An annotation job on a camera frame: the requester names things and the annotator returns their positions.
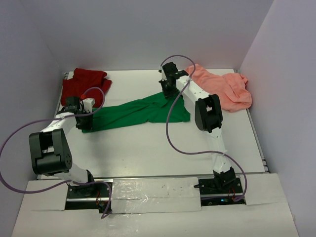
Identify green t shirt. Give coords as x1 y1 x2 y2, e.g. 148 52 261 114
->
82 92 191 133

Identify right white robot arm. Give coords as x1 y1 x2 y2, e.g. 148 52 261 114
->
158 62 236 193

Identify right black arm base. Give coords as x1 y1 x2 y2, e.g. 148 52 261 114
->
194 178 245 206

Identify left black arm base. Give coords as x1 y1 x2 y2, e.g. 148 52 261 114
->
65 181 113 215

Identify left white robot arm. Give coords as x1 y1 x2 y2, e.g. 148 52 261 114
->
29 96 97 197

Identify red t shirt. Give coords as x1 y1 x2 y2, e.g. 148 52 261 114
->
61 68 112 106

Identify salmon pink t shirt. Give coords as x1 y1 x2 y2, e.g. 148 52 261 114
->
186 64 252 113

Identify silver tape sheet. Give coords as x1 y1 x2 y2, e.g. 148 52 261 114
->
111 177 201 214

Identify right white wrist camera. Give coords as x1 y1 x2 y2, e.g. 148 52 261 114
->
158 69 167 81

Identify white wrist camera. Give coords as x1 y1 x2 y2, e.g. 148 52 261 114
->
80 95 95 113
158 69 167 81

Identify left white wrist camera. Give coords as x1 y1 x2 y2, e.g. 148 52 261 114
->
80 95 95 113

